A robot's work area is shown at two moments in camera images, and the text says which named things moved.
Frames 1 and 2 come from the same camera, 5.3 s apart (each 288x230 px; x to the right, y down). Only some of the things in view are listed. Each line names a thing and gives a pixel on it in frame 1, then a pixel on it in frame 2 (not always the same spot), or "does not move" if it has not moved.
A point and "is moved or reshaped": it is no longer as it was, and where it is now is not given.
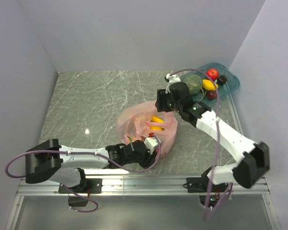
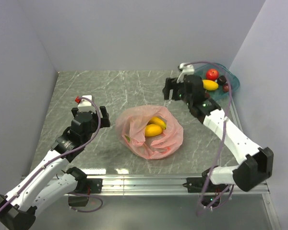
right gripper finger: [162, 103] → [171, 84]
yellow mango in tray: [207, 85] does not move
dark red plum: [211, 95] → [225, 87]
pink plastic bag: [135, 121] is moved or reshaped
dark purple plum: [222, 80] does not move
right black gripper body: [174, 106] → [185, 97]
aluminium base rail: [135, 185] does not move
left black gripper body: [144, 160] → [94, 121]
